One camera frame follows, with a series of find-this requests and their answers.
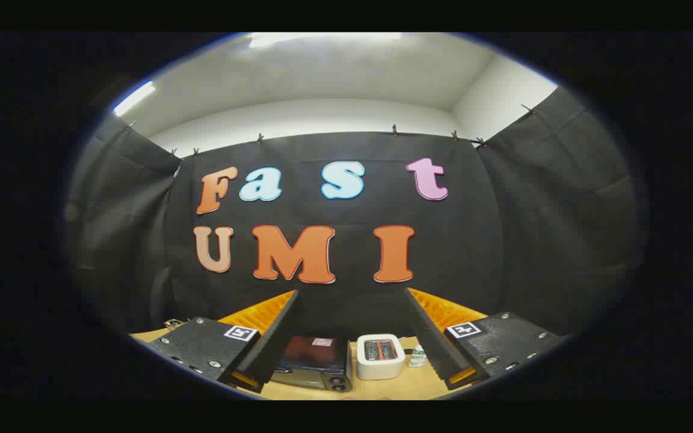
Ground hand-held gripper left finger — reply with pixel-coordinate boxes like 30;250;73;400
142;290;300;394

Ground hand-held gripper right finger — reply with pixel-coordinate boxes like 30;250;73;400
404;287;568;392

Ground black toaster oven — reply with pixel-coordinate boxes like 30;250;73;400
269;335;353;393

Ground black backdrop cloth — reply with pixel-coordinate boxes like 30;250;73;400
65;87;648;346

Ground row of cloth clips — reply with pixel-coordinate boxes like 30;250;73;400
124;103;537;158

